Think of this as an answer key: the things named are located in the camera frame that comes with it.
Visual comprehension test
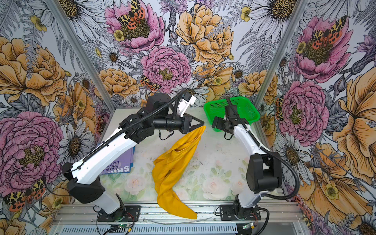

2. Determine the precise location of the black corrugated cable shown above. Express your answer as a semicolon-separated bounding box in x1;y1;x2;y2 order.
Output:
225;96;301;201
83;89;188;162

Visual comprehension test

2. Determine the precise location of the left aluminium corner post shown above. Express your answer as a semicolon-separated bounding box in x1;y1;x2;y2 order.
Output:
46;1;116;113

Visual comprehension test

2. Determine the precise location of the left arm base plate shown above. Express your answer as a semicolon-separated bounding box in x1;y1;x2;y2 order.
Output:
98;205;141;222

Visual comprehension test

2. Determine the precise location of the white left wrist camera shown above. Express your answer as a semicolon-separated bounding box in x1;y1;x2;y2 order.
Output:
177;93;196;118

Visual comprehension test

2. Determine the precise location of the right aluminium corner post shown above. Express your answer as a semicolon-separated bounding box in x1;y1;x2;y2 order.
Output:
254;0;308;109

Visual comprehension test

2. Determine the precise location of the aluminium corner post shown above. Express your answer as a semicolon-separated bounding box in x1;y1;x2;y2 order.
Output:
254;0;308;109
46;1;116;113

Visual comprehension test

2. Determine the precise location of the folded purple t shirt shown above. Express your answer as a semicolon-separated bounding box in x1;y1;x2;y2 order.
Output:
100;147;135;175

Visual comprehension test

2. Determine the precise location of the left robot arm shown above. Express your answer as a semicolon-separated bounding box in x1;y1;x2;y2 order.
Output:
63;90;205;221

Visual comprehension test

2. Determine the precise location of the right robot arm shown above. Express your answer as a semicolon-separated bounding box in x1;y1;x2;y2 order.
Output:
204;98;282;220

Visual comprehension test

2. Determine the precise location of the green plastic basket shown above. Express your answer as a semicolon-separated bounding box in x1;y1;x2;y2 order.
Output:
203;97;260;132

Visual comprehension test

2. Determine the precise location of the right black corrugated cable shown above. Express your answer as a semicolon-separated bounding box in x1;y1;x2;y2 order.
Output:
225;96;301;201

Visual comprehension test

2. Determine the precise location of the yellow t shirt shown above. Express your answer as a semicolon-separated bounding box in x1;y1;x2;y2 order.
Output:
152;126;206;220

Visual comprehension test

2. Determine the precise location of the left black corrugated cable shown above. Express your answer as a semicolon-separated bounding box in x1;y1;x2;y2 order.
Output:
83;89;188;162

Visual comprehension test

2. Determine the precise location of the aluminium front rail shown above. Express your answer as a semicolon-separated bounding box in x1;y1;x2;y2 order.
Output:
49;200;306;235

